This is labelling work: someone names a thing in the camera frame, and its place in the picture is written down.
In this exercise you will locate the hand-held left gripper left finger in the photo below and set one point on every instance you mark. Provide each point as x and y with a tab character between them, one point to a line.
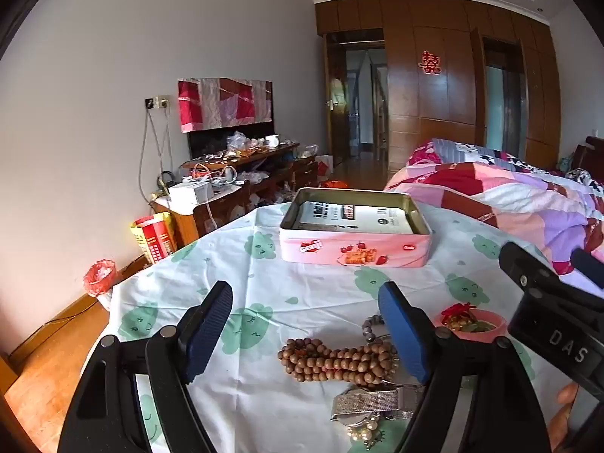
207	335

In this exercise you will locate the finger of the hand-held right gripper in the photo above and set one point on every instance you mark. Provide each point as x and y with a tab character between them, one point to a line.
587	264
524	262

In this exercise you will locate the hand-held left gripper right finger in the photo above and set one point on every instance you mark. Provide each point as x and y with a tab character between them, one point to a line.
401	335

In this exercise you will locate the pink tin box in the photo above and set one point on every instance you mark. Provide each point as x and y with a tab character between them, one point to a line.
330	250

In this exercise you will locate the person's right hand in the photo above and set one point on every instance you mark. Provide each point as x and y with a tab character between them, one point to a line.
564	410

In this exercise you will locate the red tassel ornament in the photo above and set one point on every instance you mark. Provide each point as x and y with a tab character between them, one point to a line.
455	312

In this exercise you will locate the small pink dish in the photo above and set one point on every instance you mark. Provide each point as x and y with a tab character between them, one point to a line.
467	335

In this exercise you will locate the silver mesh band watch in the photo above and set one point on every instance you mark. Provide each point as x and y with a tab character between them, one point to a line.
368	403

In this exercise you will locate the white green cloud tablecloth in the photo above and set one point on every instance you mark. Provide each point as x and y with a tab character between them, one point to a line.
292	283

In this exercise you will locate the red yellow bag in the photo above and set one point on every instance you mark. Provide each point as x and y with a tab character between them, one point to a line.
153	240

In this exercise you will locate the dark wooden headboard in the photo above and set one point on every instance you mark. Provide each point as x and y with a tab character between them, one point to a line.
592	151

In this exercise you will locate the red bagged waste bin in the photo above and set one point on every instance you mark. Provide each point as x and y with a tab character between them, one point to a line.
99	276

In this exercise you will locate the dark wooden cabinet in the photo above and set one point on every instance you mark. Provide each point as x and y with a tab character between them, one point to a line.
226	207

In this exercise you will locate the white box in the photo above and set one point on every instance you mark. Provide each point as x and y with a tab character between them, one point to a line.
188	193

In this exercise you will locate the brown wooden wardrobe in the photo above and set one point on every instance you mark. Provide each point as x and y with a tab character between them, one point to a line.
424	113

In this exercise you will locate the white red paper bag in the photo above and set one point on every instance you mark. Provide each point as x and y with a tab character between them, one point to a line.
324	165

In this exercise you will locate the black television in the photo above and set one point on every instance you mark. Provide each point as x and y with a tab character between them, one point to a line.
207	141

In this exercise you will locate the wooden door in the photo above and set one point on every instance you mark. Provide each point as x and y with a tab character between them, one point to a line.
337	122

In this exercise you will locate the red pink patchwork cloth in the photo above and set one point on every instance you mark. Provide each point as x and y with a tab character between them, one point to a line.
222	104

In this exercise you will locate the red paper wall decoration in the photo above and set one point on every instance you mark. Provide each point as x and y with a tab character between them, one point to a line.
431	62

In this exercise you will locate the wall socket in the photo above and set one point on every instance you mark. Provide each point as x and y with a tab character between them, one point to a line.
158	102

